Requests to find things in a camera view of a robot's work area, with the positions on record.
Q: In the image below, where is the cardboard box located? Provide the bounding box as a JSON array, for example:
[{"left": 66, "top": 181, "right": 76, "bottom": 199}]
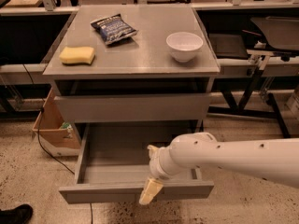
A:
[{"left": 33, "top": 90, "right": 80, "bottom": 157}]

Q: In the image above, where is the black floor cable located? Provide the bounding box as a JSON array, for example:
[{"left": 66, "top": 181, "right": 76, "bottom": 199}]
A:
[{"left": 21, "top": 63, "right": 94, "bottom": 224}]

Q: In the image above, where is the white bowl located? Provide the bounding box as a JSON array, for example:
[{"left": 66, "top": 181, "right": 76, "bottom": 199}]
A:
[{"left": 166, "top": 32, "right": 204, "bottom": 63}]

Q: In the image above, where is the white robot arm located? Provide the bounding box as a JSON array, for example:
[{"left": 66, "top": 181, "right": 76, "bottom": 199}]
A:
[{"left": 139, "top": 132, "right": 299, "bottom": 205}]

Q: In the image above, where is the yellow sponge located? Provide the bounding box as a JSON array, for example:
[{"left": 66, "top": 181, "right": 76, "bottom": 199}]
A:
[{"left": 59, "top": 47, "right": 95, "bottom": 64}]

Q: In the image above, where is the grey drawer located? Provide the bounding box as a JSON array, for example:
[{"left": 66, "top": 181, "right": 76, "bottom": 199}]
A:
[
  {"left": 54, "top": 93, "right": 211, "bottom": 123},
  {"left": 58, "top": 121, "right": 215, "bottom": 204}
]

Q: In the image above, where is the blue chip bag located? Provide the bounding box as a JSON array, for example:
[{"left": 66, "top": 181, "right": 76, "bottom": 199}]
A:
[{"left": 91, "top": 14, "right": 138, "bottom": 45}]

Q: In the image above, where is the black shoe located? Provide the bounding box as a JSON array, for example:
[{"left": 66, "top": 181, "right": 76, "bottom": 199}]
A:
[{"left": 0, "top": 204, "right": 33, "bottom": 224}]

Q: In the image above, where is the grey drawer cabinet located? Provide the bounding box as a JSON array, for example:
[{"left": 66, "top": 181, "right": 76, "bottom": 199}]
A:
[{"left": 44, "top": 5, "right": 220, "bottom": 138}]

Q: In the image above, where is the green item in box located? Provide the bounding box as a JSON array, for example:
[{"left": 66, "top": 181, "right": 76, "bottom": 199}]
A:
[{"left": 61, "top": 122, "right": 73, "bottom": 138}]

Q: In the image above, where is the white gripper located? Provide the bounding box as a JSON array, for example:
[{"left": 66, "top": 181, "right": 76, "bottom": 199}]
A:
[{"left": 139, "top": 145, "right": 174, "bottom": 205}]

